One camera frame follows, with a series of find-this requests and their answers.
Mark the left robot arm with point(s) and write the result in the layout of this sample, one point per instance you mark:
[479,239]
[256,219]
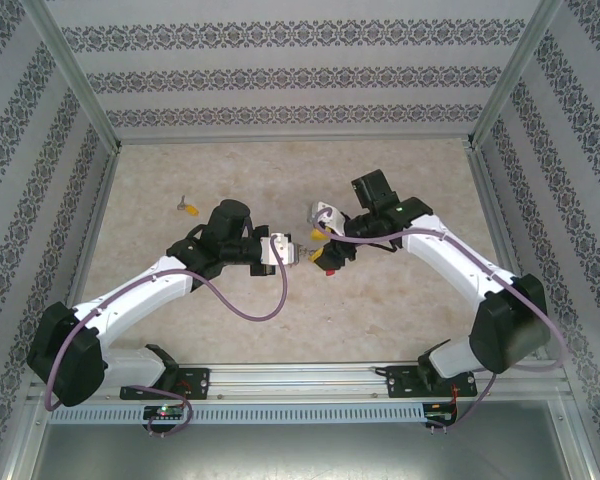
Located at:
[135,295]

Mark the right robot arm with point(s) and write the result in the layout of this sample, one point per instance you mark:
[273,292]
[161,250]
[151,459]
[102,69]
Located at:
[455,260]

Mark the yellow tag key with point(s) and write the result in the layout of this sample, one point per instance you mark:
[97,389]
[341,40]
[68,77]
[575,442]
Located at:
[192,210]

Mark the left controller board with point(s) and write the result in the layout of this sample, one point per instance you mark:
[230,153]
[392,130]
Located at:
[162,413]

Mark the controller board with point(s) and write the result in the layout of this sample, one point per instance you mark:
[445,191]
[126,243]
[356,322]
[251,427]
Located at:
[162,413]
[440,417]

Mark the grey metal panel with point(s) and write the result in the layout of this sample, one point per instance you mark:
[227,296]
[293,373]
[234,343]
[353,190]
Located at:
[300,455]

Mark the right controller board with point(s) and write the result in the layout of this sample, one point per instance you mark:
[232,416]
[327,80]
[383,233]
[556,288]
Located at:
[440,417]

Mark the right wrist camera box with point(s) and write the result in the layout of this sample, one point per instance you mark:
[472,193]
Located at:
[325,210]

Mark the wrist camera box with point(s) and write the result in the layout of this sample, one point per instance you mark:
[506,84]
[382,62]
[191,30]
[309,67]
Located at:
[276,248]
[325,210]

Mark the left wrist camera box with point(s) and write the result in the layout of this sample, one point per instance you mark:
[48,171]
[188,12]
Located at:
[276,248]

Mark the aluminium back floor rail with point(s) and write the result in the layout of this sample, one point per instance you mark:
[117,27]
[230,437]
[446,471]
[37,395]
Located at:
[300,139]

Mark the aluminium side floor rail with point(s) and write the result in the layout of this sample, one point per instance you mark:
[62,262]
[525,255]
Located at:
[101,200]
[484,175]

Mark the aluminium mounting rail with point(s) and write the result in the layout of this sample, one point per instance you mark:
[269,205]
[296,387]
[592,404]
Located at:
[300,382]

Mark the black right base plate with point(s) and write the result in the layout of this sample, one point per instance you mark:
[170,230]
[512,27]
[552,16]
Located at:
[397,382]

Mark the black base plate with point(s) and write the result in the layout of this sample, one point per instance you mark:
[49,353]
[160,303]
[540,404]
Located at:
[397,382]
[197,382]

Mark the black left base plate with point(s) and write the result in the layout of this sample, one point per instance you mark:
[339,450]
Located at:
[197,382]

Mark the aluminium corner post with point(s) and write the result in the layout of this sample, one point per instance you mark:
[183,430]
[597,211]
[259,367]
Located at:
[510,75]
[75,75]

